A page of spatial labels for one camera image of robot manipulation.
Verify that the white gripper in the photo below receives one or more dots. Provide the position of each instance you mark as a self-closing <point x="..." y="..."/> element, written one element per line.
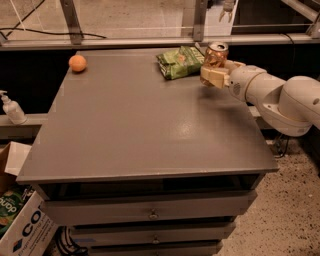
<point x="240" y="82"/>

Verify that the orange soda can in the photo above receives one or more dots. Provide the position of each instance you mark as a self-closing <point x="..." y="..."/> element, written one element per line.
<point x="215" y="55"/>

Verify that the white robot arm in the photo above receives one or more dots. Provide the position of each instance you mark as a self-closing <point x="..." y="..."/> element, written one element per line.
<point x="290" y="106"/>

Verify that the green jalapeno chip bag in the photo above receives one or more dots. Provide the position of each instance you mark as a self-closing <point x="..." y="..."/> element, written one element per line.
<point x="179" y="63"/>

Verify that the grey drawer cabinet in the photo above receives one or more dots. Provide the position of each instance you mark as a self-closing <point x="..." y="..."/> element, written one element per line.
<point x="120" y="130"/>

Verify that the orange fruit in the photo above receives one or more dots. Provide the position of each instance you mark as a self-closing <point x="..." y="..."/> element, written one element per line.
<point x="77" y="63"/>

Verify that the middle grey drawer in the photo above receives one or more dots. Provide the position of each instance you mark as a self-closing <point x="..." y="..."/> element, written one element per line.
<point x="154" y="234"/>

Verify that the grey drawer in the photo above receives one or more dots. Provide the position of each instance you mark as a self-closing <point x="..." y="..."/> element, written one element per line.
<point x="148" y="208"/>
<point x="154" y="234"/>
<point x="197" y="248"/>

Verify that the bottom grey drawer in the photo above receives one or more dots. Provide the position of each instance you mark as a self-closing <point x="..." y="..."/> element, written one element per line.
<point x="197" y="248"/>

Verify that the top grey drawer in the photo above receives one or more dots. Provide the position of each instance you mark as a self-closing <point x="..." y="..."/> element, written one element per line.
<point x="148" y="208"/>

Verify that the white pump sanitizer bottle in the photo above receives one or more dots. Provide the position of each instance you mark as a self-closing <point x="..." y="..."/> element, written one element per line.
<point x="12" y="109"/>

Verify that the green snack package in box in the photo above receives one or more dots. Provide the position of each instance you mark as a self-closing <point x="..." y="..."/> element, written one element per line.
<point x="11" y="202"/>

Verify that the white cardboard box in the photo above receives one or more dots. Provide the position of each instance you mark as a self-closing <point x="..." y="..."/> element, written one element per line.
<point x="32" y="230"/>

